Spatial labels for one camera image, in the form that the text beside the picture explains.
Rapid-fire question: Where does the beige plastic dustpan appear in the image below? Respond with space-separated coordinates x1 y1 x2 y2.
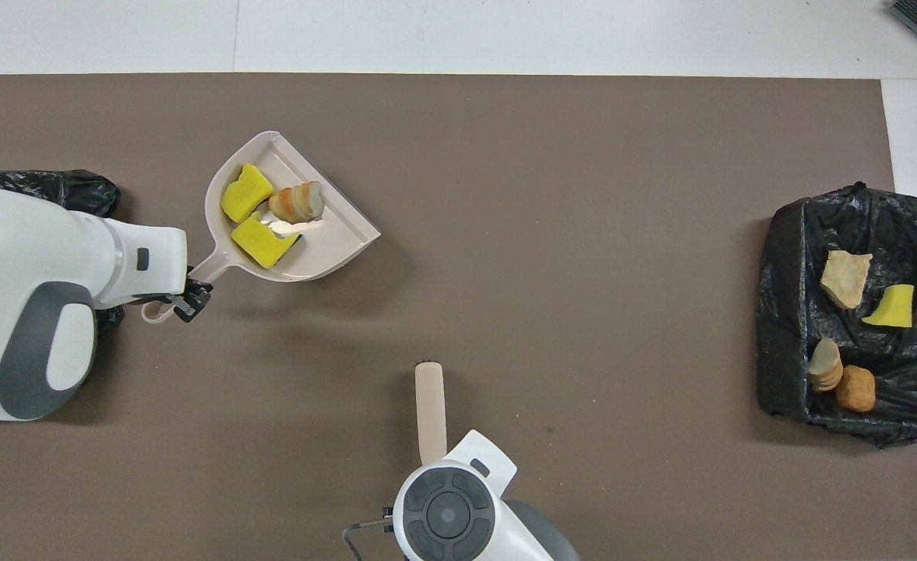
140 130 382 324

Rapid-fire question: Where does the brown bread roll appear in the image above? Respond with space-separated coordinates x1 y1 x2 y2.
835 365 877 414

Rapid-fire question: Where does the brown table mat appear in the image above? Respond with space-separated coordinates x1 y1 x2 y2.
0 74 917 561

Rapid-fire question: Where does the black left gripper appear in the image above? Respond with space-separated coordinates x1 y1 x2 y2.
172 266 214 323

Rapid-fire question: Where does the pale lumpy bread piece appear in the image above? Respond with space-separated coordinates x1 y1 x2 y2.
268 181 326 225

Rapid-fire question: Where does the black bag-lined trash bin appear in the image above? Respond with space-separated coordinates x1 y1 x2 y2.
756 182 917 449
0 169 125 340

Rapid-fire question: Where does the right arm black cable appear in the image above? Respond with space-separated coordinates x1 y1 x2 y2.
341 520 397 561

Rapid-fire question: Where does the beige hand brush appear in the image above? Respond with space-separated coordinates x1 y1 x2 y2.
414 362 448 468

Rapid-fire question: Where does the striped croissant piece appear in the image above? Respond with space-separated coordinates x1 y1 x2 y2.
808 337 845 393

